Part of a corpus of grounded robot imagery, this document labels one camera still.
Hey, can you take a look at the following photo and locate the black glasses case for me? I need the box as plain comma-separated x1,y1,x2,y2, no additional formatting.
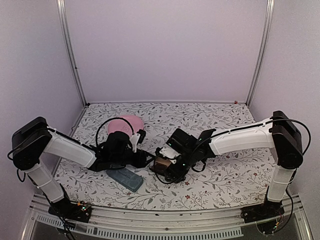
149,159,187,184

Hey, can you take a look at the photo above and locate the aluminium frame post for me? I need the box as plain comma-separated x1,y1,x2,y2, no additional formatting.
245,0,275,108
56,0,88,106

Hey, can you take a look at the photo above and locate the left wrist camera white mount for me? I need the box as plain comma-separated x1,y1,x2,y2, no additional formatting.
130,129,146,153

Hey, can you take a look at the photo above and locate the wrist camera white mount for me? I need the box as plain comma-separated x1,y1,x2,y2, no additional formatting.
155,146,182,167
130,129,146,153

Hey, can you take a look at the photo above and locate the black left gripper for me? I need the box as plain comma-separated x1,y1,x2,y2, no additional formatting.
111,149,156,169

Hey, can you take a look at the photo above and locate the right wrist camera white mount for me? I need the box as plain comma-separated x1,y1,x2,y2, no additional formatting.
155,146,182,167

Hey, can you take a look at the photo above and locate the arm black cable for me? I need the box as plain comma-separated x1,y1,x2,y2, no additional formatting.
94,117,136,151
153,118,312,185

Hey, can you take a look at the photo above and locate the grey case green lining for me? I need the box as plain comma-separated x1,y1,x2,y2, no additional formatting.
106,168,144,193

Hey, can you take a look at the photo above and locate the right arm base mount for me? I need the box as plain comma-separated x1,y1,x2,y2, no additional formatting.
240,192,294,236

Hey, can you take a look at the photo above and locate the left aluminium frame post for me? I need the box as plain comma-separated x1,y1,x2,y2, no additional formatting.
56,0,88,106

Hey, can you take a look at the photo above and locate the right aluminium frame post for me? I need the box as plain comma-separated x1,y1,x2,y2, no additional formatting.
245,0,275,108

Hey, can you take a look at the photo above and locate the front aluminium rail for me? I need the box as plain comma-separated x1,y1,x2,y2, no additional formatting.
19,194,316,240

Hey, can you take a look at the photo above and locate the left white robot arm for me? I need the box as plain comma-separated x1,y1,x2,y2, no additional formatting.
7,116,154,217

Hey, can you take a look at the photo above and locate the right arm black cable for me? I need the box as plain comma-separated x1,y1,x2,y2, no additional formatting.
153,118,312,185

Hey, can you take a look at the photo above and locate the pink plate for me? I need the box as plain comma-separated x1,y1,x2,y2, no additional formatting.
107,115,144,137

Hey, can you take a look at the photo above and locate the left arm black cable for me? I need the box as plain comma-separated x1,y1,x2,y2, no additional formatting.
94,117,136,151

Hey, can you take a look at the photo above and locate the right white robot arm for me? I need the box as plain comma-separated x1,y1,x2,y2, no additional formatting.
159,111,304,218

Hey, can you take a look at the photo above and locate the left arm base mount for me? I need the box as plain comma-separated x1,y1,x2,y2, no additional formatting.
47,197,92,223

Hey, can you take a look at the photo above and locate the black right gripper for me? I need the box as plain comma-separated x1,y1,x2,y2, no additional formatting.
163,150,197,184

